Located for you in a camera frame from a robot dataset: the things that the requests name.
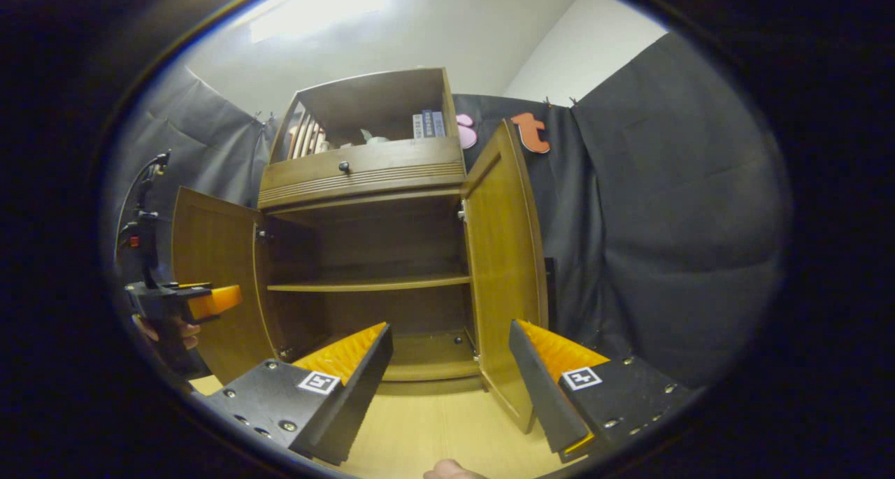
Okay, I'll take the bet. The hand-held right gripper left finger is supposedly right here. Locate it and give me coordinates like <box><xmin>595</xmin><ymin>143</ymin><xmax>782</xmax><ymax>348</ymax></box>
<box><xmin>208</xmin><ymin>322</ymin><xmax>394</xmax><ymax>467</ymax></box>

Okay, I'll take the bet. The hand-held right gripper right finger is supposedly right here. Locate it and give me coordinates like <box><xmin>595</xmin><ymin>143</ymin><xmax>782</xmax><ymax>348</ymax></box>
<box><xmin>508</xmin><ymin>319</ymin><xmax>700</xmax><ymax>464</ymax></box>

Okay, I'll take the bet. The wooden cabinet door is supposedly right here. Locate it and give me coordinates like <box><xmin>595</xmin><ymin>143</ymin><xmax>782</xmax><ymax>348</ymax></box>
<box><xmin>171</xmin><ymin>187</ymin><xmax>280</xmax><ymax>385</ymax></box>
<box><xmin>461</xmin><ymin>119</ymin><xmax>551</xmax><ymax>434</ymax></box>

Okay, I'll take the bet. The black door handle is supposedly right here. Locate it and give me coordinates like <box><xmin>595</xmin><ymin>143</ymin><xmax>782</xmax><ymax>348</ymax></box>
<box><xmin>543</xmin><ymin>257</ymin><xmax>557</xmax><ymax>326</ymax></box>

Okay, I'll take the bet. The wooden double-door shoe cabinet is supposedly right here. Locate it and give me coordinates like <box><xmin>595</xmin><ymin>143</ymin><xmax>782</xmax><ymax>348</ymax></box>
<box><xmin>171</xmin><ymin>66</ymin><xmax>551</xmax><ymax>434</ymax></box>

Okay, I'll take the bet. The wooden cabinet drawer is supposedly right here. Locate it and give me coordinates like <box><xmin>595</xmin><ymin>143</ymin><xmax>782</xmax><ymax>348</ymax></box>
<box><xmin>257</xmin><ymin>138</ymin><xmax>468</xmax><ymax>210</ymax></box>

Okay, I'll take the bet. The wooden inner shelf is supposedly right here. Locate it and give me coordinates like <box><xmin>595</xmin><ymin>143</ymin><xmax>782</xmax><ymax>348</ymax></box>
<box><xmin>266</xmin><ymin>273</ymin><xmax>472</xmax><ymax>293</ymax></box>

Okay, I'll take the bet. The black backdrop cloth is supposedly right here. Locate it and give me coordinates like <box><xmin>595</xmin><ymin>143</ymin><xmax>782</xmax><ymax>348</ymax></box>
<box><xmin>105</xmin><ymin>31</ymin><xmax>794</xmax><ymax>389</ymax></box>

